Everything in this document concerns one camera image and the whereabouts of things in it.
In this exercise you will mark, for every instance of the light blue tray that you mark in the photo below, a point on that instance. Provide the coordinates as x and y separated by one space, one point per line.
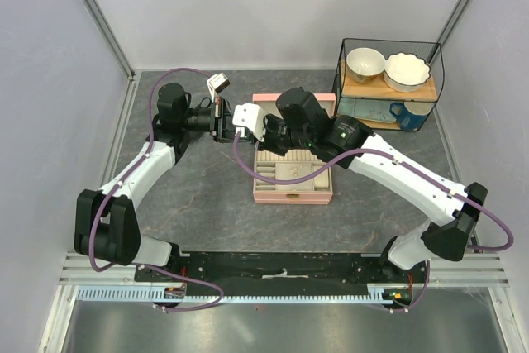
366 109

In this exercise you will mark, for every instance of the white round bowl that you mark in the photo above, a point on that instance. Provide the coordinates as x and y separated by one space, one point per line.
365 64

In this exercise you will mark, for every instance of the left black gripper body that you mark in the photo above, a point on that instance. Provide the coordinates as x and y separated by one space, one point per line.
219 131

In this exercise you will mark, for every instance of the blue slotted cable duct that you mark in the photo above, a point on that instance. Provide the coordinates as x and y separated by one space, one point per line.
146 294

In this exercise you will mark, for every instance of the pink jewelry box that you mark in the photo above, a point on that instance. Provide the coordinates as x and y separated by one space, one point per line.
316 191

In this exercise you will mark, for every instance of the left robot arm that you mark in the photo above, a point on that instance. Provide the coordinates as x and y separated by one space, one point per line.
106 226

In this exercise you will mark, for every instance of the dark blue mug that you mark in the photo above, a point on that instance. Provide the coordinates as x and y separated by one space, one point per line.
410 115

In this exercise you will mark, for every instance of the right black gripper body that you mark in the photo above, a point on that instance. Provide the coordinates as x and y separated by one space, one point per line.
278 136

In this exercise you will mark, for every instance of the silver stud earrings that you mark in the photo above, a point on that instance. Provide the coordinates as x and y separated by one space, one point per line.
294 170

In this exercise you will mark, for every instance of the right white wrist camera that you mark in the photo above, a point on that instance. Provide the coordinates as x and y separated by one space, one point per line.
251 117

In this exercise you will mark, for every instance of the black wire shelf rack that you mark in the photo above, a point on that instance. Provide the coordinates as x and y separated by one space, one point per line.
345 87

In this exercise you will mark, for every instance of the white scalloped bowl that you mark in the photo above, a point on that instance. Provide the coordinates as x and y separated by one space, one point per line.
406 73

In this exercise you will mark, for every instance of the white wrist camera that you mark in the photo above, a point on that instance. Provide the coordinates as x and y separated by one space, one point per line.
251 117
216 84

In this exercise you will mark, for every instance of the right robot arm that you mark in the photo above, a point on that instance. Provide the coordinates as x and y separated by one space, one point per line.
297 121

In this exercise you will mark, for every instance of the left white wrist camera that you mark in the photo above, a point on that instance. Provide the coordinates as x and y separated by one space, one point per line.
216 84

